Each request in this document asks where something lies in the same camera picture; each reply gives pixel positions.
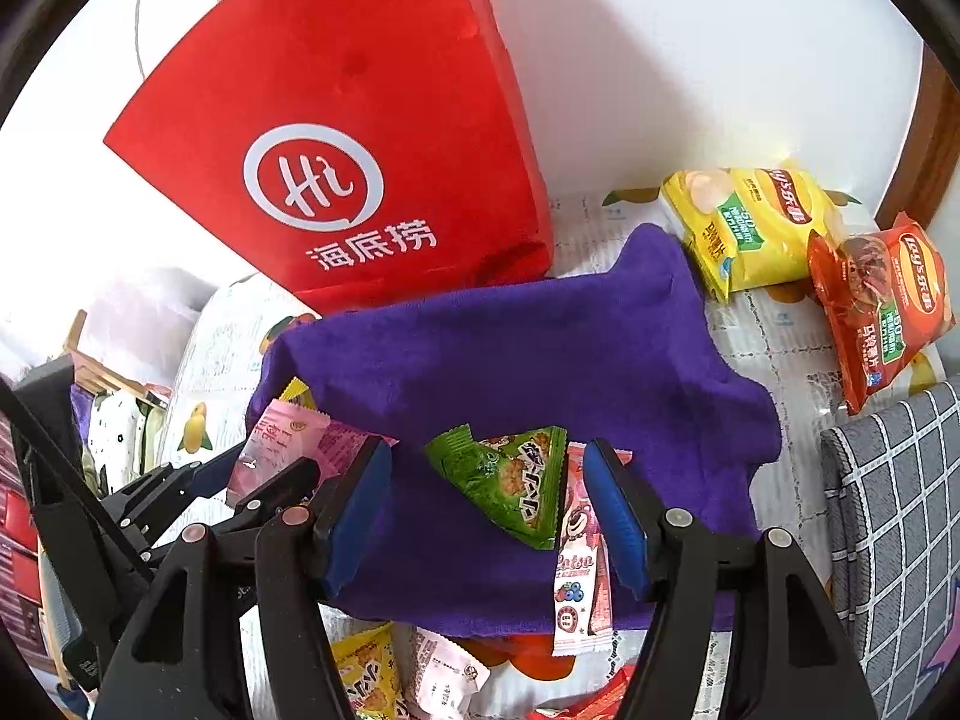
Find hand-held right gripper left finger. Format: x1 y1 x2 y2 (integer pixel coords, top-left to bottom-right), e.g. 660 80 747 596
90 435 395 720

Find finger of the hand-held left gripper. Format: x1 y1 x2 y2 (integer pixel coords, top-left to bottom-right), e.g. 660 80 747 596
105 441 248 533
142 456 323 548

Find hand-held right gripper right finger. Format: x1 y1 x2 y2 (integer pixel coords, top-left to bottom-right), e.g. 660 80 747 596
583 439 878 720

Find light pink packet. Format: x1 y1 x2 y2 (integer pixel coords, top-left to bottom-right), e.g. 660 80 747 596
225 399 331 507

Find pink bear strip packet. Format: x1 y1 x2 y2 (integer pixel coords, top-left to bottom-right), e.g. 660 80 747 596
553 441 635 653

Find green triangular snack packet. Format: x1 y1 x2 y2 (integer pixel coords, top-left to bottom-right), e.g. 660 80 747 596
424 424 569 552

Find yellow triangular snack packet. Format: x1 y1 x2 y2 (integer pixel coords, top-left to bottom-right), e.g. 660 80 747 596
330 624 410 720

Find pale pink cartoon snack packet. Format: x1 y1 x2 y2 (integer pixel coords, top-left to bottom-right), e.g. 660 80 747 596
411 626 492 720

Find red white strip packet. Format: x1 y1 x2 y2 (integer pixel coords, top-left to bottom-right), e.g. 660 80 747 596
525 664 638 720

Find purple towel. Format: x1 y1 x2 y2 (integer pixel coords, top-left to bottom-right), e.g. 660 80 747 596
246 223 785 638

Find yellow chips bag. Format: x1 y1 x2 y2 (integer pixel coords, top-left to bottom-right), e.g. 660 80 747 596
660 167 845 305

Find red chips bag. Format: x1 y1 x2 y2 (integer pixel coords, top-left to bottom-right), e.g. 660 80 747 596
806 211 959 416

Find red paper bag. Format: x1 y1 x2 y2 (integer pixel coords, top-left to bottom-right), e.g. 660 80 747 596
103 0 556 316

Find brown wooden door frame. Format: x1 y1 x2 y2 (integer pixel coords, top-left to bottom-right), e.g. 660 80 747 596
874 37 960 241

